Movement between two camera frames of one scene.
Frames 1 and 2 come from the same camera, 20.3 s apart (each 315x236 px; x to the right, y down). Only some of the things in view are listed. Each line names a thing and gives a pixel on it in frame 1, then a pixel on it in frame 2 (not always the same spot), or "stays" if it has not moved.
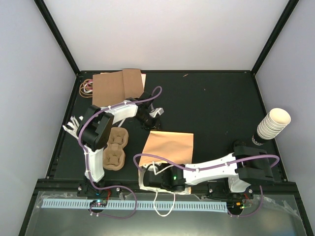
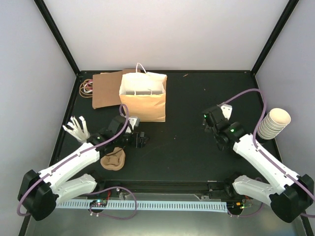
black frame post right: [289, 9] stays
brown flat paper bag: [109, 88] stays
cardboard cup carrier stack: [113, 157] stays
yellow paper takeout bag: [164, 147] → [143, 94]
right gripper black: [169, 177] → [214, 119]
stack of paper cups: [275, 121] stays
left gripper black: [154, 126] → [135, 143]
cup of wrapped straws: [75, 126] stays
